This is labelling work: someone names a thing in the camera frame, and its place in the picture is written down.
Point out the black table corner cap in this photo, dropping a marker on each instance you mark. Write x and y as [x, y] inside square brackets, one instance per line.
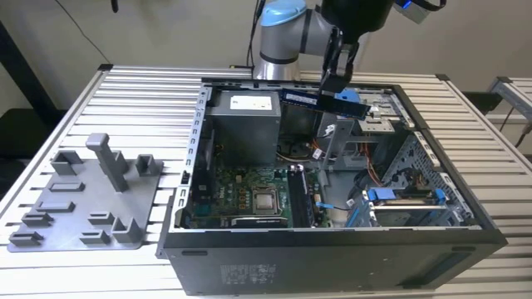
[104, 66]
[442, 77]

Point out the black graphics card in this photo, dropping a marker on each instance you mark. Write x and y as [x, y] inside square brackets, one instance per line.
[258, 221]

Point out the black round fan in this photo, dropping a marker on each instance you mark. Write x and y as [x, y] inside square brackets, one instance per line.
[298, 150]

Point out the silver CPU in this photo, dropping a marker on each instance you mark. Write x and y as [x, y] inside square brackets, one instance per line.
[266, 202]

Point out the black box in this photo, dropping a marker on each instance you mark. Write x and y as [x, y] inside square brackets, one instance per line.
[482, 102]

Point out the silver metal drive cage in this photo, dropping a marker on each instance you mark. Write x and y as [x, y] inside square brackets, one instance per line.
[380, 124]

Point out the metal slat side table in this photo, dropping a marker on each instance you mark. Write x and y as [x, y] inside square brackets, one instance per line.
[515, 93]

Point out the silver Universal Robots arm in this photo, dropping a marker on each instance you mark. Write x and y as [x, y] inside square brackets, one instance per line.
[287, 34]

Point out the dark RAM stick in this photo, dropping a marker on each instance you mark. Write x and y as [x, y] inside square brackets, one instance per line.
[299, 99]

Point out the green motherboard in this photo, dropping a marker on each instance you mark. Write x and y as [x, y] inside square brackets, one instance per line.
[232, 187]

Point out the black open PC case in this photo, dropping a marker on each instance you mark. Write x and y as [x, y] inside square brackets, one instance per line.
[291, 264]

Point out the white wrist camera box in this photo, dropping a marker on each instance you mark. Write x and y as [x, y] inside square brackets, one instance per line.
[411, 11]

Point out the grey plastic parts rack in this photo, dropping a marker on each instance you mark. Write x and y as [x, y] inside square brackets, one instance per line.
[95, 199]

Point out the black antenna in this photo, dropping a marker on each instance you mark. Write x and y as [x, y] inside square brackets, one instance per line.
[114, 5]

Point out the grey power supply unit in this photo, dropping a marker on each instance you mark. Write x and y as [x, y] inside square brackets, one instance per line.
[246, 134]

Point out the blue empty disk carrier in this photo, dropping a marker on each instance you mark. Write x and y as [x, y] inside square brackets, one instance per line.
[350, 95]

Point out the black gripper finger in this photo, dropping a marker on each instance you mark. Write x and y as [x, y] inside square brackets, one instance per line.
[332, 84]

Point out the hard disk in blue carrier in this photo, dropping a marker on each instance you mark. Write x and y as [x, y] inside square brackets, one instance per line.
[382, 194]

